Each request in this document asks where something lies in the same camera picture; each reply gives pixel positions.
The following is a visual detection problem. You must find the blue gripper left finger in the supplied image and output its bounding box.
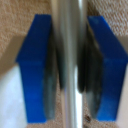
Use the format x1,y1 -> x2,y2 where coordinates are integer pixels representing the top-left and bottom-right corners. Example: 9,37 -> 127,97
14,13 -> 63,125

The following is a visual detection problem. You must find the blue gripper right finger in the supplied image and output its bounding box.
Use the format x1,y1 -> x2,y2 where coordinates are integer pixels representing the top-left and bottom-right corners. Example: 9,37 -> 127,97
78,14 -> 128,123

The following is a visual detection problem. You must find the silver drawer handle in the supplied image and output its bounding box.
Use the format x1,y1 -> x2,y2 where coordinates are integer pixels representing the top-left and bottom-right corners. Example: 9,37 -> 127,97
52,0 -> 89,128

